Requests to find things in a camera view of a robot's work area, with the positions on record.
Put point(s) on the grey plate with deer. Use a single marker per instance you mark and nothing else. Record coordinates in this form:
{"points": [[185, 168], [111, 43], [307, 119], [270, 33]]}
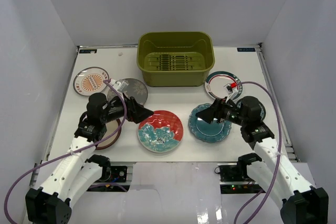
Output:
{"points": [[136, 89]]}

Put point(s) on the left blue table label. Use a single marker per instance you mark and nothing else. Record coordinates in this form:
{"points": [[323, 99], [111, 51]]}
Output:
{"points": [[87, 51]]}

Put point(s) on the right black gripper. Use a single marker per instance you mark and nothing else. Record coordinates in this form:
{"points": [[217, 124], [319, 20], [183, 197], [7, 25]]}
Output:
{"points": [[219, 106]]}

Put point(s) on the white plate orange sunburst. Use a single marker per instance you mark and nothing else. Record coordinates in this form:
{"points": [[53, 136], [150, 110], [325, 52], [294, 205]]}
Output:
{"points": [[90, 80]]}

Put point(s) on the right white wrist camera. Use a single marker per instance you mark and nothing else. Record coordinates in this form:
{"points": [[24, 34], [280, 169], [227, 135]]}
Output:
{"points": [[232, 91]]}

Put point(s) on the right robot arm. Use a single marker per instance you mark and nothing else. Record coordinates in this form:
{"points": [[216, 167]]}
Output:
{"points": [[297, 199]]}

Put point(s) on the red and teal floral plate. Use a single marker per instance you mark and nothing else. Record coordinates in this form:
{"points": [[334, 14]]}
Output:
{"points": [[162, 132]]}

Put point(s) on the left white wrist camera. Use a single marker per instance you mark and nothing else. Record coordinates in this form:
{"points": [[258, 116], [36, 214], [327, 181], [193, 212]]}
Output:
{"points": [[119, 85]]}

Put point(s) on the teal scalloped plate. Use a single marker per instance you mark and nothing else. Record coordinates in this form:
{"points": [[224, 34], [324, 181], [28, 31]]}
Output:
{"points": [[209, 133]]}

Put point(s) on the blue table label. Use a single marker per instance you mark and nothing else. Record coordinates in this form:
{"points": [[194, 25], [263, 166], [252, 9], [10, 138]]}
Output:
{"points": [[246, 49], [87, 51]]}

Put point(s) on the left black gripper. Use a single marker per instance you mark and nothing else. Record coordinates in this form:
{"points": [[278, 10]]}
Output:
{"points": [[132, 110]]}

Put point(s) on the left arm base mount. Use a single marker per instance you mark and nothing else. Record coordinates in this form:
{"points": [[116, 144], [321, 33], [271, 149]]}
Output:
{"points": [[113, 180]]}

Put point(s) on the right blue table label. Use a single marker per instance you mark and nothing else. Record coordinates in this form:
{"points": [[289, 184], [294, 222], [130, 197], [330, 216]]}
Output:
{"points": [[246, 49]]}

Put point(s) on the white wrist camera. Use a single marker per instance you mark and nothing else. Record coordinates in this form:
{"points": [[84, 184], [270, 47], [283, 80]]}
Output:
{"points": [[119, 85], [232, 91]]}

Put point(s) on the white plate dark red rim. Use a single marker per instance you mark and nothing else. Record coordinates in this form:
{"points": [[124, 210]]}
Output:
{"points": [[111, 127]]}

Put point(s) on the olive green plastic bin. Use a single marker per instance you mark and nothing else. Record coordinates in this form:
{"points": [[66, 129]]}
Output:
{"points": [[175, 58]]}

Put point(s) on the white plate green red rim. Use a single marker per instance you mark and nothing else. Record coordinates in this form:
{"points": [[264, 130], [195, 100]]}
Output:
{"points": [[215, 82]]}

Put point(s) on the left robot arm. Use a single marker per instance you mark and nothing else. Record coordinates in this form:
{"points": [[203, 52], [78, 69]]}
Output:
{"points": [[55, 198]]}

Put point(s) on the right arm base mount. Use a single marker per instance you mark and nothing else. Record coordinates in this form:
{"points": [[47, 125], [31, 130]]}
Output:
{"points": [[232, 181]]}

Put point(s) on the small blue patterned plate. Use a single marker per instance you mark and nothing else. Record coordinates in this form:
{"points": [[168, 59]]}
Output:
{"points": [[262, 108]]}

